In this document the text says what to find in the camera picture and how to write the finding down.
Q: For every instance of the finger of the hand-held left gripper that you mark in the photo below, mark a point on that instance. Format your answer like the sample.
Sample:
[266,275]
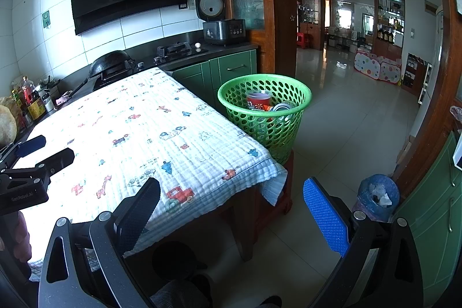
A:
[56,158]
[32,145]

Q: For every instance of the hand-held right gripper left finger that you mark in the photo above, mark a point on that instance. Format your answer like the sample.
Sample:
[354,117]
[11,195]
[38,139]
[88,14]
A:
[140,214]

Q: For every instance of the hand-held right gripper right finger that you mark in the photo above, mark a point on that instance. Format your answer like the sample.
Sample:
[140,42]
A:
[325,217]

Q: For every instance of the green plastic basket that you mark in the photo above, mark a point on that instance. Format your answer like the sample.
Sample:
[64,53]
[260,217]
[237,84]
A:
[260,134]

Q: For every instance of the silver drink can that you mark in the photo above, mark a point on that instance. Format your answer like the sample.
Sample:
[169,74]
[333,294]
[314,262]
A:
[281,108]

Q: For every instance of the red paper cup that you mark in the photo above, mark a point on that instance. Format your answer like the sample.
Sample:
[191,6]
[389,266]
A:
[258,100]

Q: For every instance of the person's left hand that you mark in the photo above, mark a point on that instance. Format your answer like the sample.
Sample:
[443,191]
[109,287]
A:
[21,236]

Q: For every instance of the round wooden chopping block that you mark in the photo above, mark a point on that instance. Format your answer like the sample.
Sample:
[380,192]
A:
[7,124]

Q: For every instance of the cluster of condiment bottles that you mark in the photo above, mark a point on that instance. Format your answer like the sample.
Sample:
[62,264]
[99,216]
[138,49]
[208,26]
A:
[32,102]

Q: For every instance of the red plastic stool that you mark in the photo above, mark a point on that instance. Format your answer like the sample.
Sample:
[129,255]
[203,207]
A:
[304,41]
[285,185]

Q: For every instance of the blue waste bin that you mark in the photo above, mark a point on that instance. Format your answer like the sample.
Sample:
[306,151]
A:
[375,199]

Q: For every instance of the pink rag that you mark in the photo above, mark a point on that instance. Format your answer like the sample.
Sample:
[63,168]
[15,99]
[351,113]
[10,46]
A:
[63,99]

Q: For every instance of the white printed blanket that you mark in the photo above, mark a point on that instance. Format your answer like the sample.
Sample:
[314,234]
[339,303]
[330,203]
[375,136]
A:
[144,120]

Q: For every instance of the green side cabinet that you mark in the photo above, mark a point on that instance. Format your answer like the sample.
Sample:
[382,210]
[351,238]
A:
[433,214]

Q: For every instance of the black wok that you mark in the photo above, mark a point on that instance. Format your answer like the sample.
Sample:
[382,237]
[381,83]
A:
[108,62]

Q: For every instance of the dotted play tent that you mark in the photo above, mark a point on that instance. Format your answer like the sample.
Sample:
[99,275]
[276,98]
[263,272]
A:
[379,68]

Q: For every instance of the black gas stove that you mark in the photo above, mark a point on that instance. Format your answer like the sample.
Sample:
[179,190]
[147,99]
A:
[173,50]

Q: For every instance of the green base cabinets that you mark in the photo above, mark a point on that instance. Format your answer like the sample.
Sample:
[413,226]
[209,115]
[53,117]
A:
[231,70]

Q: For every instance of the wooden glass-door cabinet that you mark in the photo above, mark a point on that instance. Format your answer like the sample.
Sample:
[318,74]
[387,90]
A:
[278,23]

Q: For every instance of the black rice cooker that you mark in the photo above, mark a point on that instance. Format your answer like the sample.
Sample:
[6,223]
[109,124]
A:
[223,30]

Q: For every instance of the wooden display cabinet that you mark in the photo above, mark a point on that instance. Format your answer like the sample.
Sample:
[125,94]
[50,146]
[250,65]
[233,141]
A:
[389,26]

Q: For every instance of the green wall sticker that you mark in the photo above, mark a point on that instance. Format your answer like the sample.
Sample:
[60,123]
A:
[46,19]

